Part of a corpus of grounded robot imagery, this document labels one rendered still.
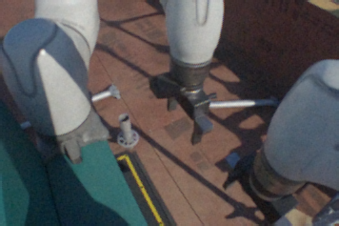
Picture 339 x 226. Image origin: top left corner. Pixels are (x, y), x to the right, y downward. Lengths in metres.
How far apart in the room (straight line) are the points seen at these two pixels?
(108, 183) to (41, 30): 0.33
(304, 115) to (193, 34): 0.24
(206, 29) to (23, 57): 0.32
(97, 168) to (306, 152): 0.41
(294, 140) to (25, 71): 0.42
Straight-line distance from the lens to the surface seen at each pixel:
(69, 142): 0.54
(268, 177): 0.36
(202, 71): 0.48
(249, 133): 1.55
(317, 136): 0.26
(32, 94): 0.45
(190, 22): 0.40
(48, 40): 0.43
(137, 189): 0.93
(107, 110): 1.61
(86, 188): 0.51
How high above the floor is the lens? 1.17
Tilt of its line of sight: 49 degrees down
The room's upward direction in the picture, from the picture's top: 3 degrees clockwise
